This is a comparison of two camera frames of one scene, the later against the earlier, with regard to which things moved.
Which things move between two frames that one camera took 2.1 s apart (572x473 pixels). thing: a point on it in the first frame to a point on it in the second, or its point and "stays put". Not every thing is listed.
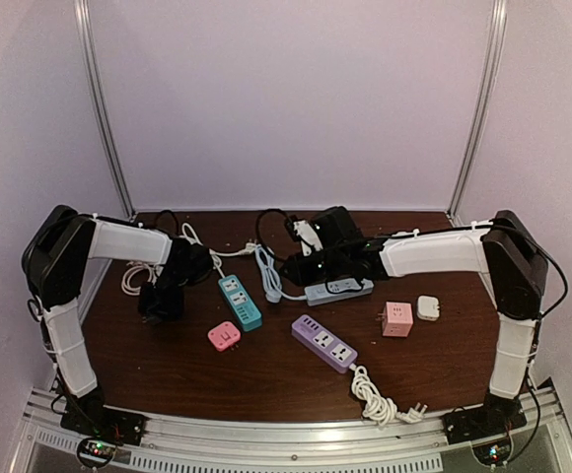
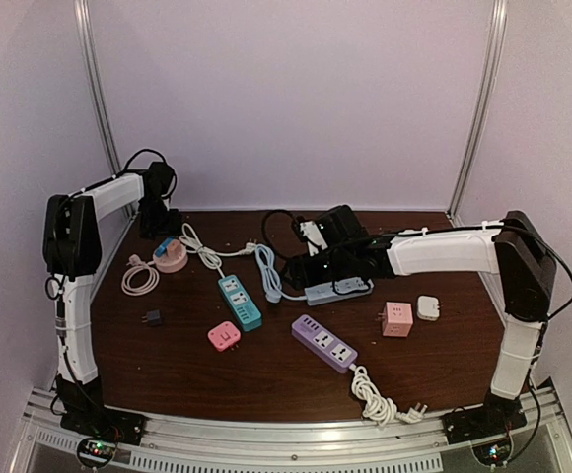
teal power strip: [248, 314] stays put
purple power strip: [331, 349] stays put
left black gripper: [145, 304] to [174, 227]
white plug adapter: [427, 308] stays put
